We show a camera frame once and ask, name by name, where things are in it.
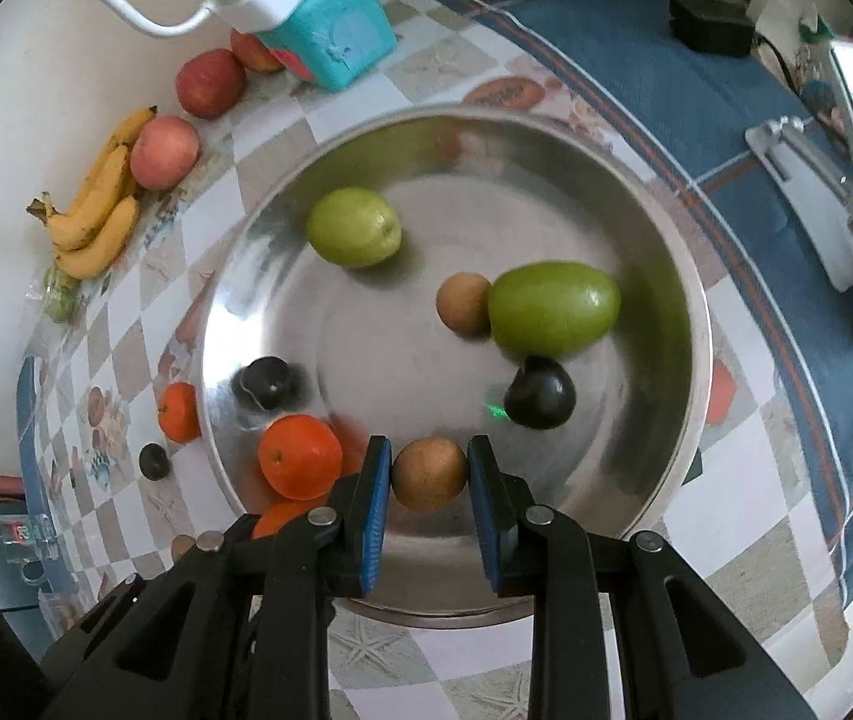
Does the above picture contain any red apple right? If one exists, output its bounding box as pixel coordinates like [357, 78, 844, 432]
[230, 29, 285, 75]

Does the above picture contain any clear bag of green fruits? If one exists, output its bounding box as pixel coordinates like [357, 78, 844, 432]
[41, 265, 82, 323]

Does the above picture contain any blue tablecloth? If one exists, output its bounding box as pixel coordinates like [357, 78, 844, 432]
[438, 0, 853, 601]

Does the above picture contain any bottom yellow banana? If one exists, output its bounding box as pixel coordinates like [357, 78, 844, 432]
[54, 195, 140, 281]

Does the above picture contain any teal plastic box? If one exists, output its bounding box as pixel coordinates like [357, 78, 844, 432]
[256, 0, 397, 91]

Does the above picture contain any middle yellow banana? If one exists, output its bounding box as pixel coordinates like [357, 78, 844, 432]
[26, 145, 130, 250]

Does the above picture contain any large green mango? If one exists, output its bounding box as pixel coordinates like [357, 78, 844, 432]
[486, 260, 621, 359]

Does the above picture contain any checkered printed tablecloth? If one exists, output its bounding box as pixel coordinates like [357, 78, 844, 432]
[17, 0, 849, 702]

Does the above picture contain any yellow banana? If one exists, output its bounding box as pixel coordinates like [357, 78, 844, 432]
[67, 106, 158, 213]
[26, 145, 130, 250]
[54, 195, 140, 281]

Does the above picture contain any glass mug with logo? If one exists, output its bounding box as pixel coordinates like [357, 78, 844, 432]
[0, 514, 59, 589]

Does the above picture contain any steel round basin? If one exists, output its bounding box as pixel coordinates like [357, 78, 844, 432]
[194, 106, 714, 629]

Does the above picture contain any red apple middle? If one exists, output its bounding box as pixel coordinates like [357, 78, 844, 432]
[175, 49, 246, 121]

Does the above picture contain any pink apple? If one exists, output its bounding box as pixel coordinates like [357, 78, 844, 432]
[130, 115, 200, 192]

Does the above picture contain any green jujube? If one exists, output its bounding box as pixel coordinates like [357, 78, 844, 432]
[306, 187, 402, 270]

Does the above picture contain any black power adapter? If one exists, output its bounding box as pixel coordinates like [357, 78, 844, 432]
[669, 0, 755, 59]

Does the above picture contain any orange tangerine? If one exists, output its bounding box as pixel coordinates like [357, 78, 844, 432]
[158, 382, 200, 444]
[251, 496, 328, 539]
[257, 415, 344, 500]

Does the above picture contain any top yellow banana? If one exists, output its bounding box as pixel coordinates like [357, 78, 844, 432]
[67, 106, 158, 213]

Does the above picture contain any red apple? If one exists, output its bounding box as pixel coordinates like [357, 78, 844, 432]
[230, 29, 285, 75]
[175, 49, 246, 121]

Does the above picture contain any dark plum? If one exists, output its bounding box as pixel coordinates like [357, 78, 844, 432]
[235, 356, 298, 411]
[139, 442, 171, 481]
[503, 356, 578, 431]

